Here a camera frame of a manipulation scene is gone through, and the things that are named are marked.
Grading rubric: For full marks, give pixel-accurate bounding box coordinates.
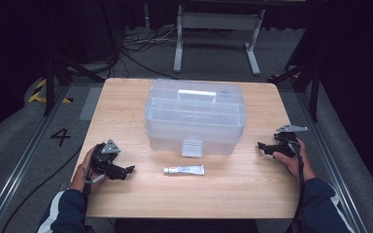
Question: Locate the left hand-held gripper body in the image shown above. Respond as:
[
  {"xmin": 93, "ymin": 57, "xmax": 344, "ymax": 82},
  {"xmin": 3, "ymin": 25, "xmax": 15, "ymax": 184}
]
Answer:
[{"xmin": 89, "ymin": 139, "xmax": 128, "ymax": 182}]

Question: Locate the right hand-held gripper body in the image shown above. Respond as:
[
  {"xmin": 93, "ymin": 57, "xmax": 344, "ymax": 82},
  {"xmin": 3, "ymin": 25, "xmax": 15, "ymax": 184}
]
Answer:
[{"xmin": 266, "ymin": 124, "xmax": 309, "ymax": 159}]

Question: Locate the white tube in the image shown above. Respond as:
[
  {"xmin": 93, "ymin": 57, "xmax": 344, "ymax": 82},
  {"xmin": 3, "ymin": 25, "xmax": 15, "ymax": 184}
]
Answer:
[{"xmin": 162, "ymin": 164, "xmax": 206, "ymax": 177}]

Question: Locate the clear plastic storage box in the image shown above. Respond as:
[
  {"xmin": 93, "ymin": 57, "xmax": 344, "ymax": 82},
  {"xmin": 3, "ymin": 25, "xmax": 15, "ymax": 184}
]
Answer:
[{"xmin": 144, "ymin": 78, "xmax": 248, "ymax": 158}]

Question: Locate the person's right hand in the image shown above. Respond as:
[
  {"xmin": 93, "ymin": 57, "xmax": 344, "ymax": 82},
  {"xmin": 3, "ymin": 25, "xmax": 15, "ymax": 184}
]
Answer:
[{"xmin": 272, "ymin": 139, "xmax": 317, "ymax": 182}]

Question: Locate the person's left hand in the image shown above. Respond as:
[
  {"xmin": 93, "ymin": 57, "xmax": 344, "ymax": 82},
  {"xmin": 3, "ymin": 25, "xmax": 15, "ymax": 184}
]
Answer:
[{"xmin": 71, "ymin": 147, "xmax": 108, "ymax": 194}]

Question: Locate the black metal stand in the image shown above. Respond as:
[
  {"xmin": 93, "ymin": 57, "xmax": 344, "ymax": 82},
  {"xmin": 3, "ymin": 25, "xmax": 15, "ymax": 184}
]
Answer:
[
  {"xmin": 268, "ymin": 61, "xmax": 322, "ymax": 123},
  {"xmin": 43, "ymin": 54, "xmax": 106, "ymax": 117}
]

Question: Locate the yellow black hazard tape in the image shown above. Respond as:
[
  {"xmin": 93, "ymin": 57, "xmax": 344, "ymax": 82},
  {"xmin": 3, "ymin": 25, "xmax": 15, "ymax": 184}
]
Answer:
[{"xmin": 28, "ymin": 78, "xmax": 74, "ymax": 105}]

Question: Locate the grey metal pole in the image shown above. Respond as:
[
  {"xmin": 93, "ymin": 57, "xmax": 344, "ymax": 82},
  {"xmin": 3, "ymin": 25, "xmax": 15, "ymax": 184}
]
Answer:
[{"xmin": 143, "ymin": 3, "xmax": 152, "ymax": 30}]

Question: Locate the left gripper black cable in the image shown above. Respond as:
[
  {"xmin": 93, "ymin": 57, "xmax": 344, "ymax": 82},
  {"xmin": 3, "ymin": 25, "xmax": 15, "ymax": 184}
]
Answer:
[{"xmin": 82, "ymin": 154, "xmax": 94, "ymax": 197}]

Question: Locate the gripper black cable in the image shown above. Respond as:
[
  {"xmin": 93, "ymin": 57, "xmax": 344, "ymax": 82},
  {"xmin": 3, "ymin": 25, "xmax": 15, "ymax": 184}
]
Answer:
[
  {"xmin": 286, "ymin": 140, "xmax": 307, "ymax": 233},
  {"xmin": 82, "ymin": 154, "xmax": 94, "ymax": 197}
]

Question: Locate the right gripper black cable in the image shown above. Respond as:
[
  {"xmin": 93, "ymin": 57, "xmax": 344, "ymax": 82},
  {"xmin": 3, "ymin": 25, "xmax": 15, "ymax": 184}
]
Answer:
[{"xmin": 286, "ymin": 140, "xmax": 307, "ymax": 233}]

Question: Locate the black floor cable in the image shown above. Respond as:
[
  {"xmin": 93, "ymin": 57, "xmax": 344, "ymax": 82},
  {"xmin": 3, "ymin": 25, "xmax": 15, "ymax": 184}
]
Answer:
[{"xmin": 1, "ymin": 145, "xmax": 84, "ymax": 233}]

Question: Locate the tangle of floor cables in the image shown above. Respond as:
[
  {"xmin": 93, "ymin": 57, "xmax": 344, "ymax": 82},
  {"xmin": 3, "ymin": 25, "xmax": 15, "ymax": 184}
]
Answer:
[{"xmin": 119, "ymin": 27, "xmax": 179, "ymax": 81}]

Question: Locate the grey metal desk frame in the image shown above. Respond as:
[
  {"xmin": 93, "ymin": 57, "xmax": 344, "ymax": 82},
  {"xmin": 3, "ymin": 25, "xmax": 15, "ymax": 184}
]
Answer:
[{"xmin": 173, "ymin": 4, "xmax": 266, "ymax": 77}]

